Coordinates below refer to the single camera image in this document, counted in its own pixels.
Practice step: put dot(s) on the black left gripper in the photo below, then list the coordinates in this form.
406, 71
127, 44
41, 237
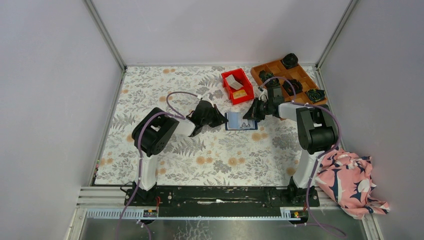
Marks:
214, 115

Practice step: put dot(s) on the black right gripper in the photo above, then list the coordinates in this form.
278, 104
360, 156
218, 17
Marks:
252, 113

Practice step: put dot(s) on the silver credit card with chip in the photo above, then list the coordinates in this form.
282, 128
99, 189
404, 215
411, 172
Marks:
248, 124

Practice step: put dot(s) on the navy blue card holder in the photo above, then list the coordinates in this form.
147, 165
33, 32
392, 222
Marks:
237, 123

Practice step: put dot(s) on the red plastic bin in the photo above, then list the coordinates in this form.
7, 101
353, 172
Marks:
242, 78

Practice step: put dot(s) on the wooden compartment tray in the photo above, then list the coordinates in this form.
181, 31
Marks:
303, 73

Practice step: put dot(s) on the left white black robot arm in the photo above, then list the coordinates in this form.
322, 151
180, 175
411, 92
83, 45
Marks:
153, 133

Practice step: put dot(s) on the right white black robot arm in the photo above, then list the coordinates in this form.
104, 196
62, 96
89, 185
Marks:
317, 130

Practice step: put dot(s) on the gold card in bin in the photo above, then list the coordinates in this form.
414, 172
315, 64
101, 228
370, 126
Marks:
239, 94

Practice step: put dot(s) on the stack of silver cards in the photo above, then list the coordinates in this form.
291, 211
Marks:
233, 83

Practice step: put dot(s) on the rolled green tie bottom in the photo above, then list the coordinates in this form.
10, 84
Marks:
268, 79

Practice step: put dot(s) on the rolled dark tie centre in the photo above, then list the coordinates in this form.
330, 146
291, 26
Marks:
292, 87

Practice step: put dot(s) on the rolled dark tie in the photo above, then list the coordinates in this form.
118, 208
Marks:
290, 61
292, 87

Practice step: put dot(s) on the rolled dark tie top left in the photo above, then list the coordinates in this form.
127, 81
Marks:
290, 61

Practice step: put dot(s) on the pink floral cloth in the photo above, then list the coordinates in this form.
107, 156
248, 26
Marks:
346, 178

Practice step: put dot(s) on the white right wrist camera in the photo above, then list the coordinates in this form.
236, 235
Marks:
263, 96

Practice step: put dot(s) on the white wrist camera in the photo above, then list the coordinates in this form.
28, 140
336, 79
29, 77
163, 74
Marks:
263, 96
206, 97

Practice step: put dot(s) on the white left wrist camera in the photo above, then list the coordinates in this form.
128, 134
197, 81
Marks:
206, 97

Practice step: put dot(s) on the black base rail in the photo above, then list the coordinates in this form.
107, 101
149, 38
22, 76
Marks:
221, 201

